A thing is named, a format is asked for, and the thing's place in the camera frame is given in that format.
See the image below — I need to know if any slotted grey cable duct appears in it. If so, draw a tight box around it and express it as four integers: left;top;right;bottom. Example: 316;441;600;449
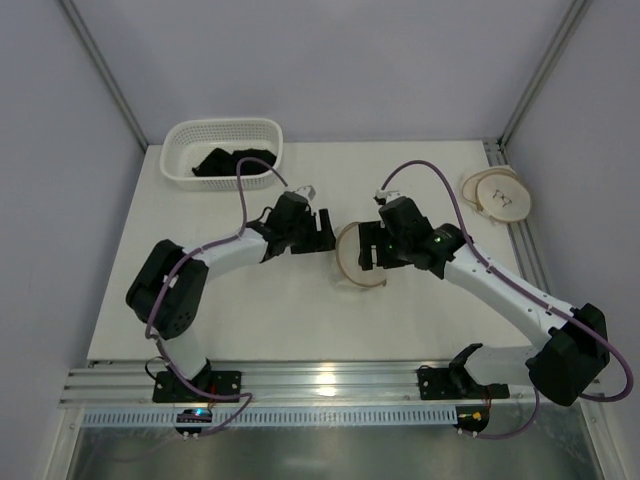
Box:
81;405;456;428

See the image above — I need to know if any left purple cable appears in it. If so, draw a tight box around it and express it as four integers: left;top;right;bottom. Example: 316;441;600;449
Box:
143;157;291;446

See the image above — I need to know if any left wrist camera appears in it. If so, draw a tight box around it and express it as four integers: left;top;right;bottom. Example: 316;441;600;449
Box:
294;185;316;202

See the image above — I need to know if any aluminium frame post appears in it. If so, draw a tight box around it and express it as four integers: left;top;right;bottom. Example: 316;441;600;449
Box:
55;0;149;152
498;0;593;150

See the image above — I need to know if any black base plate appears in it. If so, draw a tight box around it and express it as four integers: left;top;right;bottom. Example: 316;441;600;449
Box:
152;369;242;404
416;365;510;400

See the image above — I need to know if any right aluminium side rail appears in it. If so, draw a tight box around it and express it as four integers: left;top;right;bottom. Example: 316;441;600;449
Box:
481;139;553;321

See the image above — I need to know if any left controller board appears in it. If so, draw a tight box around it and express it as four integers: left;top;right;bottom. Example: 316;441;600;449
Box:
174;407;213;437

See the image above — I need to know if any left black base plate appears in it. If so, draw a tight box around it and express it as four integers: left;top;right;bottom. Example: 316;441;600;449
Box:
152;369;242;404

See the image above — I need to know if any right controller board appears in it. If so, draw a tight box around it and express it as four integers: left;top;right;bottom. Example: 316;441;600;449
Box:
454;408;490;437

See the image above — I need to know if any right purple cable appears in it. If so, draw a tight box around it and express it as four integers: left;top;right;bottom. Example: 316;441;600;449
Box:
382;159;632;441

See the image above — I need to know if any white mesh laundry bag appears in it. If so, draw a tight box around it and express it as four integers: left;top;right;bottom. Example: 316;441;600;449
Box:
332;222;387;291

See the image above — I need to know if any right aluminium frame post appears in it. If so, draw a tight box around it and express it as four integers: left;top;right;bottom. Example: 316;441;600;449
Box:
498;0;593;150

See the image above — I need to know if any aluminium front rail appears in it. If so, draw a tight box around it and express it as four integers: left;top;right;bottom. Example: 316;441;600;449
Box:
58;360;609;409

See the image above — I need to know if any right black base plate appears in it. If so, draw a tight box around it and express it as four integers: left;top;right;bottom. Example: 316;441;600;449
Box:
416;365;510;400

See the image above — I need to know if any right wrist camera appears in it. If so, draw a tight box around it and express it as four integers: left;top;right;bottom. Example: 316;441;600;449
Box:
374;189;402;206

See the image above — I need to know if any black bra in basket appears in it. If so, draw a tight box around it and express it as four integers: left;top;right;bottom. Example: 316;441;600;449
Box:
191;148;277;177

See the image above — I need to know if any white plastic basket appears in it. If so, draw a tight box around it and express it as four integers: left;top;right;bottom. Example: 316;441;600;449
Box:
159;118;284;192

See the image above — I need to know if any left aluminium frame post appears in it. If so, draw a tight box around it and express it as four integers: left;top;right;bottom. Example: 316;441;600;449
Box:
55;0;149;152

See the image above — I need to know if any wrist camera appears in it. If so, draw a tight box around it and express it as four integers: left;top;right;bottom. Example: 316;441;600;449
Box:
374;189;402;206
294;185;316;202

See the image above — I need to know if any controller board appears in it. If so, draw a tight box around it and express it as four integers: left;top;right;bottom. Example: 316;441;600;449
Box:
174;407;213;437
454;408;490;437

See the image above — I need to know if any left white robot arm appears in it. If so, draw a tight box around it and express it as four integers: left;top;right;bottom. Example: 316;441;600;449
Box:
125;191;336;403

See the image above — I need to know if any purple cable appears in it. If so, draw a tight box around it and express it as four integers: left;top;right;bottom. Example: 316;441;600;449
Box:
382;159;632;441
143;157;291;446

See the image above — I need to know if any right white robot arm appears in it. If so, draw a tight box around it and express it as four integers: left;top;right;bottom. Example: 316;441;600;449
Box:
358;196;610;406

